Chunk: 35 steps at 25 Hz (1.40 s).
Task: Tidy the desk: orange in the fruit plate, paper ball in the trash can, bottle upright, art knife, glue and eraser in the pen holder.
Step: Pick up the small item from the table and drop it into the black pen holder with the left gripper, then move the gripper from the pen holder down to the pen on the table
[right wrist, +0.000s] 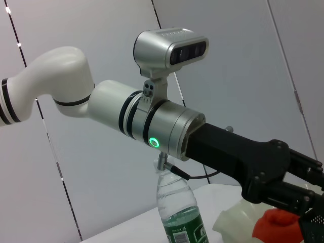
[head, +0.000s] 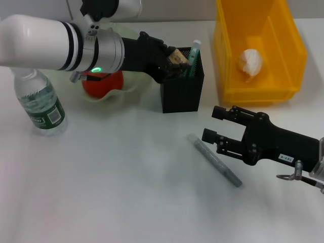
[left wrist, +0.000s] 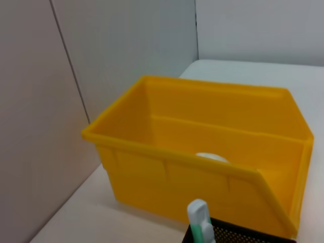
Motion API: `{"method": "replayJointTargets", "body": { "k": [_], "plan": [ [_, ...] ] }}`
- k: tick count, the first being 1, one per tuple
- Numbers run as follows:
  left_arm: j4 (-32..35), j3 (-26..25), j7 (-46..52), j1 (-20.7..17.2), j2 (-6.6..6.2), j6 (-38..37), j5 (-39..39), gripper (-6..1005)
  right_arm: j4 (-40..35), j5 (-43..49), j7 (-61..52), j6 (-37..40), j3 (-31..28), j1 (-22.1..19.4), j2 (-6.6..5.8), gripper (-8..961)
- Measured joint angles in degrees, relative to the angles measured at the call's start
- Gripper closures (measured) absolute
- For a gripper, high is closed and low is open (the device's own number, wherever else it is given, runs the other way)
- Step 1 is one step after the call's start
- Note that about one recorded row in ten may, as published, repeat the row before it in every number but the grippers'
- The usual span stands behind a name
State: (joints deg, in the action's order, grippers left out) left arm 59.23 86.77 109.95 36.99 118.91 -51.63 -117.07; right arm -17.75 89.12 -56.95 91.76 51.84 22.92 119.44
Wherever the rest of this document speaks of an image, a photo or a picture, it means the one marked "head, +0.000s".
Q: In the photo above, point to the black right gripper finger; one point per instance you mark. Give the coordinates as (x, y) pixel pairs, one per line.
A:
(219, 112)
(208, 135)

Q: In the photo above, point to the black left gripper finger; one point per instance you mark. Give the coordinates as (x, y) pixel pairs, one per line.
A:
(174, 69)
(170, 50)

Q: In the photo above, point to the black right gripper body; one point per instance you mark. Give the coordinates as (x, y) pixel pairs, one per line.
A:
(278, 141)

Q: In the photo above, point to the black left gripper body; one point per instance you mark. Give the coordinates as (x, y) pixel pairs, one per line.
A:
(141, 55)

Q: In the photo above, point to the small wooden cork block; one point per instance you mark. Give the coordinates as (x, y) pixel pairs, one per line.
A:
(178, 57)

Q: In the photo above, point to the orange fruit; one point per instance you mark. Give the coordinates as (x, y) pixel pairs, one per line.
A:
(101, 88)

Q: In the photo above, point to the white paper ball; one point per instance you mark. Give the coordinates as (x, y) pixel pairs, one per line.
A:
(250, 63)

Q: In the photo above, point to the clear green-label water bottle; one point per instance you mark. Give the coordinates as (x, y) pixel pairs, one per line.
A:
(43, 111)

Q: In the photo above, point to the white and silver right arm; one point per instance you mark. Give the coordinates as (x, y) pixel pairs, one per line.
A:
(320, 162)

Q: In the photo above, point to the white and silver left arm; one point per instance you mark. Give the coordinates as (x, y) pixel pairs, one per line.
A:
(38, 43)

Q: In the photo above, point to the grey marker pen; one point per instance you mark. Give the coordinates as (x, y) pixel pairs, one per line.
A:
(215, 160)

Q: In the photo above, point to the black mesh pen holder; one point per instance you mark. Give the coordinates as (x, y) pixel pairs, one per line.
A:
(182, 96)

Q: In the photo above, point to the pale green glass fruit plate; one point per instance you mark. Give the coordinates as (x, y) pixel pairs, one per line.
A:
(136, 86)

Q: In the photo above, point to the yellow plastic bin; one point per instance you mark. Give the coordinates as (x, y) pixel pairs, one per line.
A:
(283, 76)

